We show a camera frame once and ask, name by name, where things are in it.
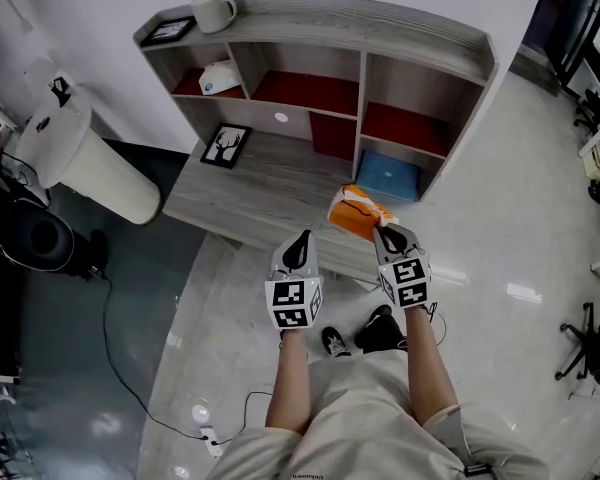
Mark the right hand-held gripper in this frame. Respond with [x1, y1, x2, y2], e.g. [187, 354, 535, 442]
[372, 223, 433, 310]

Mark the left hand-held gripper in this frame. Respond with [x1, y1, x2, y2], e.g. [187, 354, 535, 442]
[264, 229, 326, 331]

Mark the grey wooden shelf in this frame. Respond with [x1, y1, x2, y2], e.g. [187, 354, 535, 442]
[132, 0, 501, 204]

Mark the person's right forearm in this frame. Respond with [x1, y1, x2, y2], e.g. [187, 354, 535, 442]
[403, 304, 462, 428]

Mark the person's left forearm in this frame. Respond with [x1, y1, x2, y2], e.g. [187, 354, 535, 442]
[264, 327, 315, 435]

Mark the red shelf door panel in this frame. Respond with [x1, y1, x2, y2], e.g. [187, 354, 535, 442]
[308, 109, 358, 164]

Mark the blue flat box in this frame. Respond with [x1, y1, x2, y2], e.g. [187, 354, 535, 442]
[354, 149, 424, 203]

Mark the grey wooden desk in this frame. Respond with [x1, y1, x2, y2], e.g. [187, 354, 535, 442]
[161, 128, 381, 285]

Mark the person's right black shoe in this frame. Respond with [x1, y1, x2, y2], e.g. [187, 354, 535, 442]
[353, 304, 410, 355]

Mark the person's black shoe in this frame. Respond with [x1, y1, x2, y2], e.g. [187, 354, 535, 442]
[353, 304, 410, 355]
[320, 325, 353, 359]

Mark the person's left black shoe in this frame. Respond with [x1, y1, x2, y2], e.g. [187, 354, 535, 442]
[320, 325, 353, 359]

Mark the person's beige shirt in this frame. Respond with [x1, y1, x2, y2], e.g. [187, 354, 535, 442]
[205, 349, 552, 480]

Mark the white domed device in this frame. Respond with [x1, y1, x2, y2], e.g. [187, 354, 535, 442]
[199, 61, 243, 97]

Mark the white power strip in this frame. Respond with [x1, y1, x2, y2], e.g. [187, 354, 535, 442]
[199, 425, 225, 460]

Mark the black office chair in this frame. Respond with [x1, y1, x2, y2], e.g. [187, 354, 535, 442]
[553, 300, 600, 387]

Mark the black swivel chair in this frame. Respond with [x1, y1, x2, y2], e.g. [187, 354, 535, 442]
[573, 87, 600, 133]

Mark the black round stool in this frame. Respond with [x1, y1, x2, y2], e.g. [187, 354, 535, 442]
[0, 201, 77, 273]

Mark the white mug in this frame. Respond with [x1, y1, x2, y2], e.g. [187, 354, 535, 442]
[189, 0, 239, 35]

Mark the black clip stand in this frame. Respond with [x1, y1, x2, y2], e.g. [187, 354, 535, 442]
[48, 75, 73, 109]

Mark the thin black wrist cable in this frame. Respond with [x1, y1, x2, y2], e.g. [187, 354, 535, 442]
[426, 300, 449, 347]

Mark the black deer picture frame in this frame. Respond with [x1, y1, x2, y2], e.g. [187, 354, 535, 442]
[199, 122, 254, 170]

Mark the short black floor cable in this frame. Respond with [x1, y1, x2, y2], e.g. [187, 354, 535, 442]
[213, 390, 274, 446]

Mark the long black floor cable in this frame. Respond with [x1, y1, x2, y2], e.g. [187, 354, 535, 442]
[97, 270, 212, 442]

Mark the white round pedestal table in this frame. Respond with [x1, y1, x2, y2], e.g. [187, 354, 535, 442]
[13, 83, 162, 227]

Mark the small black picture frame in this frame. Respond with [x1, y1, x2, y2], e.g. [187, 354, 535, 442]
[139, 15, 198, 48]

